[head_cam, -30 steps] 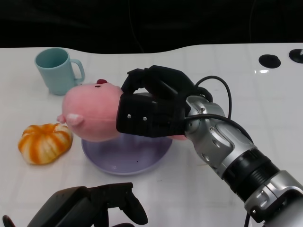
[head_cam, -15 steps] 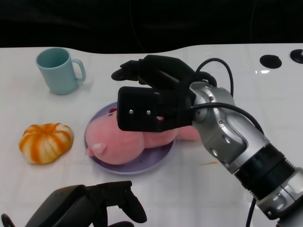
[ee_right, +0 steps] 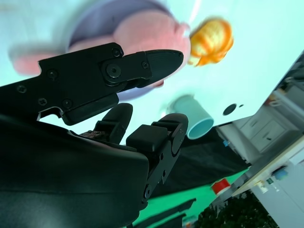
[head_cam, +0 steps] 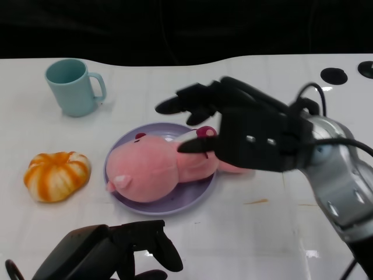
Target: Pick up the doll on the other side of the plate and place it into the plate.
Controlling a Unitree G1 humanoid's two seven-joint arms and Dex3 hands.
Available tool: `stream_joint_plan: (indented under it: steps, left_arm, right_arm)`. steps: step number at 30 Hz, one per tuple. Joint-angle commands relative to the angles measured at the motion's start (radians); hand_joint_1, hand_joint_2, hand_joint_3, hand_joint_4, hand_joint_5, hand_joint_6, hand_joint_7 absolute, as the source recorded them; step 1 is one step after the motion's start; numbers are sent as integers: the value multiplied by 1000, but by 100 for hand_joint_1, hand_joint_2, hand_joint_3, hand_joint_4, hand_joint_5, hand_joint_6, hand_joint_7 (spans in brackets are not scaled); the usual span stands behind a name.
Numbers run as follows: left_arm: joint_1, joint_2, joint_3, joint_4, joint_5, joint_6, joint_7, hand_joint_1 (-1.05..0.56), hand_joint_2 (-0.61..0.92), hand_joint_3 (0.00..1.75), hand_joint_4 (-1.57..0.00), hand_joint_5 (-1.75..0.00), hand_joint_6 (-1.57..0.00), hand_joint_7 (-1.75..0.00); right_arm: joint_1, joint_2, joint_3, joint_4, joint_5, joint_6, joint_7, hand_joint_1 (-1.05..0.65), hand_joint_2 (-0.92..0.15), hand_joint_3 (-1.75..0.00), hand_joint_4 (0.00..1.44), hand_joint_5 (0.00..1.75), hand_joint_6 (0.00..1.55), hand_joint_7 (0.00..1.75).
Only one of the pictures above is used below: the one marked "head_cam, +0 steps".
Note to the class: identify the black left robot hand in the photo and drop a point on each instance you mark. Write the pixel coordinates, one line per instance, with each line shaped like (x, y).
(87, 251)

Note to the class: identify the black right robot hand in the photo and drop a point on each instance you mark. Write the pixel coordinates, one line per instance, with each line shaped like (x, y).
(253, 137)

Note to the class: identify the pink plush beaver doll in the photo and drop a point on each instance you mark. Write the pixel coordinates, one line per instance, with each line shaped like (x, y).
(145, 169)

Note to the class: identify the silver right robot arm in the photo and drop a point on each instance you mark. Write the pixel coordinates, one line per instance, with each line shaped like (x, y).
(344, 183)

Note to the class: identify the purple plastic plate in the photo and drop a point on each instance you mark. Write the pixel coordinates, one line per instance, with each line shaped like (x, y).
(189, 198)

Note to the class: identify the orange white striped pumpkin toy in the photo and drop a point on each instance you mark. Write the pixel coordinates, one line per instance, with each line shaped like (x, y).
(55, 178)

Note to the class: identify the teal ceramic mug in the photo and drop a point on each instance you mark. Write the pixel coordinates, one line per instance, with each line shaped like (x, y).
(73, 90)

